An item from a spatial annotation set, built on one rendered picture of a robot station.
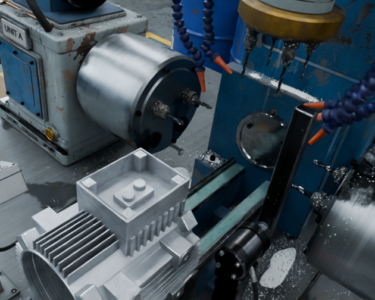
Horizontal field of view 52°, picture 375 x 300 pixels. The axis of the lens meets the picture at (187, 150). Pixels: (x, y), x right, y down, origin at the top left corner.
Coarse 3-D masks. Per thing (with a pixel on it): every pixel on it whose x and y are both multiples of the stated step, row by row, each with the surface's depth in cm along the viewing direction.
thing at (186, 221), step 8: (184, 216) 56; (192, 216) 57; (184, 224) 56; (192, 224) 57; (24, 232) 51; (32, 232) 51; (24, 240) 50; (24, 248) 51; (88, 288) 45; (96, 288) 46; (32, 296) 59; (80, 296) 44; (88, 296) 45; (96, 296) 45
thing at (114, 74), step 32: (128, 32) 92; (96, 64) 86; (128, 64) 83; (160, 64) 81; (192, 64) 89; (96, 96) 86; (128, 96) 81; (160, 96) 85; (192, 96) 90; (128, 128) 83; (160, 128) 91
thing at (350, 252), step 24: (336, 168) 74; (360, 168) 60; (336, 192) 62; (360, 192) 59; (336, 216) 59; (360, 216) 58; (312, 240) 63; (336, 240) 60; (360, 240) 58; (312, 264) 67; (336, 264) 61; (360, 264) 58; (360, 288) 61
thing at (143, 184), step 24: (120, 168) 57; (144, 168) 59; (168, 168) 56; (96, 192) 53; (120, 192) 54; (144, 192) 54; (168, 192) 52; (96, 216) 52; (120, 216) 48; (144, 216) 49; (168, 216) 55; (120, 240) 50; (144, 240) 52
